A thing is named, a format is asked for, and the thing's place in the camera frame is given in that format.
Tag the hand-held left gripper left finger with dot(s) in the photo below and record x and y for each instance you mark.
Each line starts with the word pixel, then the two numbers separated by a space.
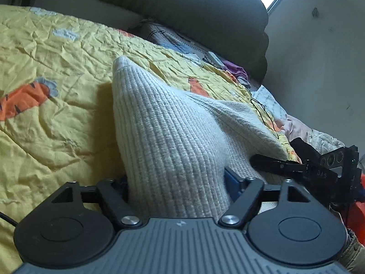
pixel 114 197

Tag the yellow carrot print quilt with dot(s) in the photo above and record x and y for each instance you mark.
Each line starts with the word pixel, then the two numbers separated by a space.
pixel 57 134

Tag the pink cloth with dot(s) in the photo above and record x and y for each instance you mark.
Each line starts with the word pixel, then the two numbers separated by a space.
pixel 293 128

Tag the white knit sweater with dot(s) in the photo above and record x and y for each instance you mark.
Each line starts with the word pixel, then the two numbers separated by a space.
pixel 171 148

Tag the purple cloth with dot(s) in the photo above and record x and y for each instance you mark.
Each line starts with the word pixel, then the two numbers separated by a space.
pixel 235 70

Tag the orange bag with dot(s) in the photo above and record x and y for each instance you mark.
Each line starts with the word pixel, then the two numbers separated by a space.
pixel 360 214

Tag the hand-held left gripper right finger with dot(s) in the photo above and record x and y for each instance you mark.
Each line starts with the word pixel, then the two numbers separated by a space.
pixel 232 184

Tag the person's olive clothing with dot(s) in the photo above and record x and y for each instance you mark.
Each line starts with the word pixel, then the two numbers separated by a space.
pixel 356 254

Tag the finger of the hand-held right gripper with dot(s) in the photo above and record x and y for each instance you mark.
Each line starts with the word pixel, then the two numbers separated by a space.
pixel 273 164

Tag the white remote control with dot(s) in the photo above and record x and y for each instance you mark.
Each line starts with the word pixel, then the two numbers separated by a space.
pixel 214 58

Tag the white quilted blanket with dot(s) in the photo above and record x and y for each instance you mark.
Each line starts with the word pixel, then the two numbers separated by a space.
pixel 268 100

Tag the patterned pillow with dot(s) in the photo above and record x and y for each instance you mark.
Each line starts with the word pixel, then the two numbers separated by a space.
pixel 162 35

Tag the grey cloud-shaped headboard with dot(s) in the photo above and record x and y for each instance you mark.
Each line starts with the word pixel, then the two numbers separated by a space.
pixel 199 20

